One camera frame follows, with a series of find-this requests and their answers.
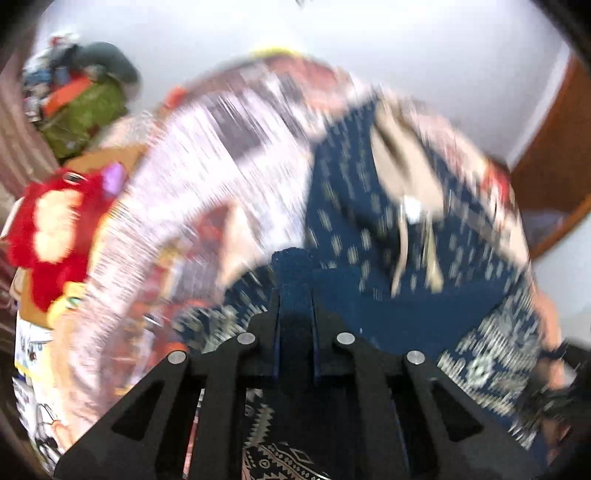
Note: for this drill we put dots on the wooden door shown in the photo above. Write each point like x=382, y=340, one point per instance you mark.
x=554, y=161

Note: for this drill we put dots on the navy patterned hoodie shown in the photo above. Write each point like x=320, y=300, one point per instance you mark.
x=351, y=207

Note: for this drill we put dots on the grey plush pillow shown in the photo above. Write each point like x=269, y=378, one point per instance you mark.
x=111, y=60

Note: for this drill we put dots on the white printed papers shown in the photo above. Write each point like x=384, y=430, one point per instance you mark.
x=32, y=369

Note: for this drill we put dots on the striped red curtain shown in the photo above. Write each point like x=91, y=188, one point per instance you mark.
x=23, y=138

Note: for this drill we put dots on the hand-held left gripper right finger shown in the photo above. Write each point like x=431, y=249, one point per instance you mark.
x=378, y=406

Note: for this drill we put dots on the printed blanket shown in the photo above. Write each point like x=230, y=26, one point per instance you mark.
x=207, y=152

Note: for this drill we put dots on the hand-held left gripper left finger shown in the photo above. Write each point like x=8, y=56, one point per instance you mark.
x=221, y=397

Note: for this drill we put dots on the red plush toy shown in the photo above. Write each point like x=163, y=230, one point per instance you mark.
x=51, y=221

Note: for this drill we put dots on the pile of mixed clutter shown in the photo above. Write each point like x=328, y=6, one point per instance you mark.
x=46, y=69

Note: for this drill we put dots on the orange box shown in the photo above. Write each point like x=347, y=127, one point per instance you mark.
x=64, y=94

